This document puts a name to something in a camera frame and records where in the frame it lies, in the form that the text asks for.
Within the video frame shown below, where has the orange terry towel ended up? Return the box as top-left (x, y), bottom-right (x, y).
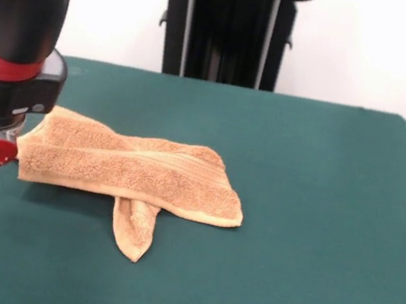
top-left (0, 99), bottom-right (258, 281)

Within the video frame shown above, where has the dark green table cloth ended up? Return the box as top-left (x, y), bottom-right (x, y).
top-left (0, 43), bottom-right (406, 304)

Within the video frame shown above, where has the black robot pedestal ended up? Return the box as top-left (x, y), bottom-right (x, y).
top-left (137, 0), bottom-right (318, 98)

